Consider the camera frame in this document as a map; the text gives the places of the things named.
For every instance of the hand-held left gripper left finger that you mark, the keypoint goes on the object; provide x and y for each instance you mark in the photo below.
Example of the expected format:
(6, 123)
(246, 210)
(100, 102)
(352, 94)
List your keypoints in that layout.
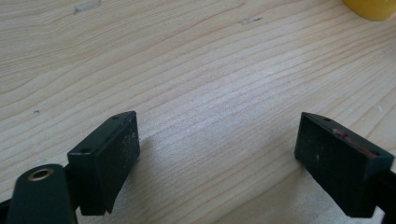
(102, 161)

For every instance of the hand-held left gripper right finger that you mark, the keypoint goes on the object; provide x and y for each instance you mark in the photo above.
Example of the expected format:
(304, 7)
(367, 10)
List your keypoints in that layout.
(339, 161)

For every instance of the yellow cup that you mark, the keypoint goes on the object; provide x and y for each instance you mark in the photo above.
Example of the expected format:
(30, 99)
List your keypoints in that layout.
(370, 7)

